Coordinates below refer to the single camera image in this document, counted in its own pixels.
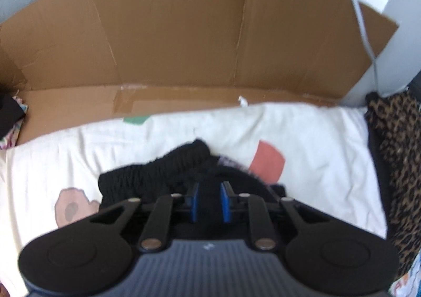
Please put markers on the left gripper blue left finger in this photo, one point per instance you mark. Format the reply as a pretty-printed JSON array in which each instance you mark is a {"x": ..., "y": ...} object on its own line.
[{"x": 192, "y": 201}]

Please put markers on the flattened brown cardboard box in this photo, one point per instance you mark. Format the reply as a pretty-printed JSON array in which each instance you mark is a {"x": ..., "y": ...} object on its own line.
[{"x": 80, "y": 61}]

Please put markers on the black shorts with bear pattern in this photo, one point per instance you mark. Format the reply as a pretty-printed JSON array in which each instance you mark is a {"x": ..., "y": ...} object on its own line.
[{"x": 175, "y": 172}]

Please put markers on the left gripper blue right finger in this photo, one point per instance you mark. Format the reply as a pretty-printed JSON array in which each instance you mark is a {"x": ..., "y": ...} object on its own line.
[{"x": 226, "y": 197}]

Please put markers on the cream bear print bedsheet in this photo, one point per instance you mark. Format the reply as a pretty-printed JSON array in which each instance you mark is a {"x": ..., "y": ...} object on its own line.
[{"x": 319, "y": 155}]

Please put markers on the black garment under neck pillow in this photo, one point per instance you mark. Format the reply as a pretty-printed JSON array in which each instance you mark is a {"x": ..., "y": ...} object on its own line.
[{"x": 11, "y": 113}]

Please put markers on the leopard print folded garment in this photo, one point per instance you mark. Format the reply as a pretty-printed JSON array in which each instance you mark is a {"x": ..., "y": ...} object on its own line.
[{"x": 396, "y": 122}]

